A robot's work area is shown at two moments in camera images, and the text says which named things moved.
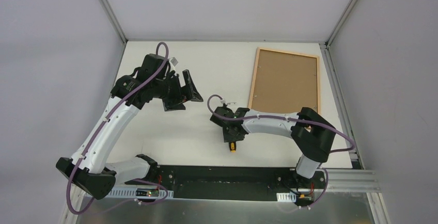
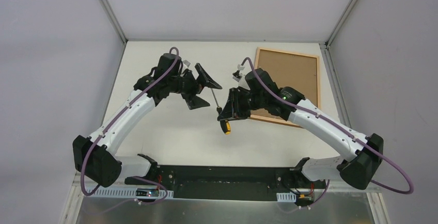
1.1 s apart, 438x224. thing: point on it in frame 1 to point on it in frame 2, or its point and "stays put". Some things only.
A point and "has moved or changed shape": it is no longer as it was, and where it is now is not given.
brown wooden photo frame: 284,82 stays put
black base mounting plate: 234,184 stays put
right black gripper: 231,136 to 236,102
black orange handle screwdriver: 232,146 has moved or changed shape
